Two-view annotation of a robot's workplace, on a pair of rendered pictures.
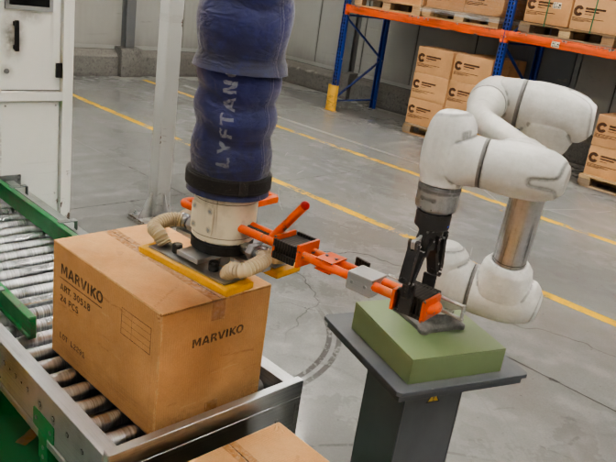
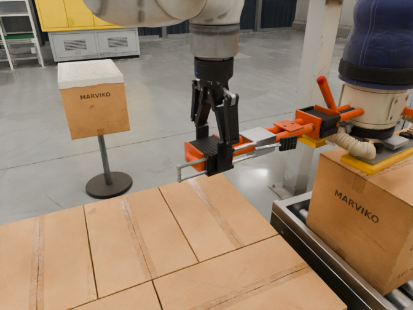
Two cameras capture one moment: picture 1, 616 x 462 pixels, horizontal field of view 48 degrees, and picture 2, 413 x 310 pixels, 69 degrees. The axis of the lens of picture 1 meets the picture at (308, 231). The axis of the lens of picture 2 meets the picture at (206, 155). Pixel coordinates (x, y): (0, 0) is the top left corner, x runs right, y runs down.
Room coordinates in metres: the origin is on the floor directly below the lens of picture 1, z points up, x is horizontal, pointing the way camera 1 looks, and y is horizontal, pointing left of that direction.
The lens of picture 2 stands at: (1.62, -0.81, 1.52)
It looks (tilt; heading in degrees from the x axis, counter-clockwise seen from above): 29 degrees down; 112
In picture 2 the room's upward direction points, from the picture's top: straight up
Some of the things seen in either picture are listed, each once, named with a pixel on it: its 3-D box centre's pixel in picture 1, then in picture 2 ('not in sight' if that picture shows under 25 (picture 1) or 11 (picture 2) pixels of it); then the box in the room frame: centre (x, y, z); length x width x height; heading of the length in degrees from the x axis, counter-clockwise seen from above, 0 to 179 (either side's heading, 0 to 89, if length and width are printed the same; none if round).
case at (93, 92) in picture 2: not in sight; (93, 95); (0.00, 0.93, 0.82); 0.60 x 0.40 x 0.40; 135
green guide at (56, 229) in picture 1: (65, 229); not in sight; (2.99, 1.11, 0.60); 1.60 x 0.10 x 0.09; 46
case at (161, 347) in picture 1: (156, 318); (399, 199); (1.99, 0.44, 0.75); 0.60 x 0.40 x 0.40; 48
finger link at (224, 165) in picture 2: (427, 288); (224, 156); (1.45, -0.28, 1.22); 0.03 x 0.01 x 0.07; 53
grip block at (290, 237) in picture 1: (295, 247); (316, 121); (1.61, 0.02, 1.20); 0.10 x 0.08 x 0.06; 144
